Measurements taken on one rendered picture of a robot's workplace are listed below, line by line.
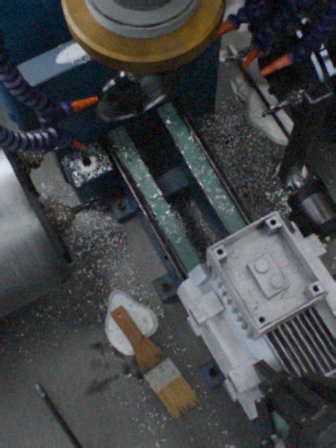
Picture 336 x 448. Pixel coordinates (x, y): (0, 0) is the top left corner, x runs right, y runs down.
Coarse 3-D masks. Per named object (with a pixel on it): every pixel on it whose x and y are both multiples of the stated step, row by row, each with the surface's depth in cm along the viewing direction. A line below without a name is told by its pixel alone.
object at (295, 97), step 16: (272, 0) 105; (288, 0) 102; (320, 0) 100; (256, 16) 114; (272, 16) 107; (304, 16) 100; (320, 16) 99; (288, 32) 105; (304, 32) 101; (272, 48) 110; (320, 48) 99; (304, 64) 105; (320, 64) 101; (272, 80) 119; (288, 80) 113; (304, 80) 107; (320, 80) 103; (288, 96) 107; (272, 112) 106; (288, 112) 120; (320, 128) 111
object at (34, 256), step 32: (0, 160) 94; (32, 160) 103; (0, 192) 92; (32, 192) 95; (0, 224) 92; (32, 224) 93; (64, 224) 101; (0, 256) 93; (32, 256) 95; (64, 256) 99; (0, 288) 95; (32, 288) 98
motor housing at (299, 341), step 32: (192, 288) 99; (192, 320) 103; (224, 320) 97; (288, 320) 93; (320, 320) 94; (224, 352) 96; (256, 352) 94; (288, 352) 93; (320, 352) 91; (256, 416) 95
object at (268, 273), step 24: (264, 216) 93; (240, 240) 95; (264, 240) 95; (288, 240) 93; (216, 264) 91; (240, 264) 94; (264, 264) 92; (288, 264) 94; (240, 288) 93; (264, 288) 92; (288, 288) 93; (312, 288) 90; (240, 312) 92; (264, 312) 92; (288, 312) 92
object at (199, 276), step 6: (288, 222) 99; (288, 228) 99; (294, 228) 99; (198, 264) 96; (204, 264) 97; (192, 270) 97; (198, 270) 96; (204, 270) 96; (192, 276) 97; (198, 276) 97; (204, 276) 96; (210, 276) 96; (192, 282) 97; (198, 282) 97; (204, 282) 97
